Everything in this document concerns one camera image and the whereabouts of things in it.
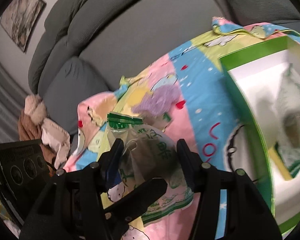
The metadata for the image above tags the grey corner sofa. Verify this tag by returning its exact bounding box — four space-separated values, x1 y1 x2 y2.
27 0 300 136

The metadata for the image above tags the grey sofa throw pillow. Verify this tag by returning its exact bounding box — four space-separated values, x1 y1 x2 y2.
226 0 300 25

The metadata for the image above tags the clear green printed bag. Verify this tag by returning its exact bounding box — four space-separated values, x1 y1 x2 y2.
107 112 193 225

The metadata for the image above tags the small grey cushion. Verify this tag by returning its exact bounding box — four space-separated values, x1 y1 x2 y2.
42 56 109 135

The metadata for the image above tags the beige brown clothing pile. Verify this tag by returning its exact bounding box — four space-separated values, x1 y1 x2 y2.
18 94 71 175

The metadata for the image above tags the colourful cartoon blanket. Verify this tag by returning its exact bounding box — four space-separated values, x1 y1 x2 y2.
62 16 300 240

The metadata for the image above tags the green white storage box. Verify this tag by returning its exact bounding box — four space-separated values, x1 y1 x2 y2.
220 36 300 235

